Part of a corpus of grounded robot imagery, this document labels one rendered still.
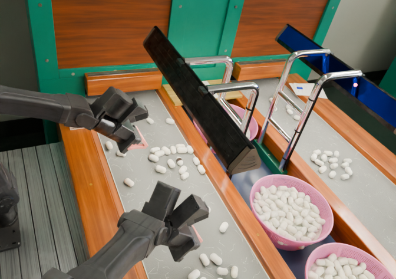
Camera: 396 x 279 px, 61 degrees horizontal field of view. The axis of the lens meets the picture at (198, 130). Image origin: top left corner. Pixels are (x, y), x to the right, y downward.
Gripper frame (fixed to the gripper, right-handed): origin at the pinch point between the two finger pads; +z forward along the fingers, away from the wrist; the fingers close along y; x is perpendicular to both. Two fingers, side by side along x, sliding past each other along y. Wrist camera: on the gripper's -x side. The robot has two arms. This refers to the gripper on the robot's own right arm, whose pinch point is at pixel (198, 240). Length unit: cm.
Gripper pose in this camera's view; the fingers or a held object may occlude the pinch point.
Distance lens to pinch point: 89.6
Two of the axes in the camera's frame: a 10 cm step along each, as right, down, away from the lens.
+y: -4.2, -6.2, 6.7
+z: 5.7, 3.9, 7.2
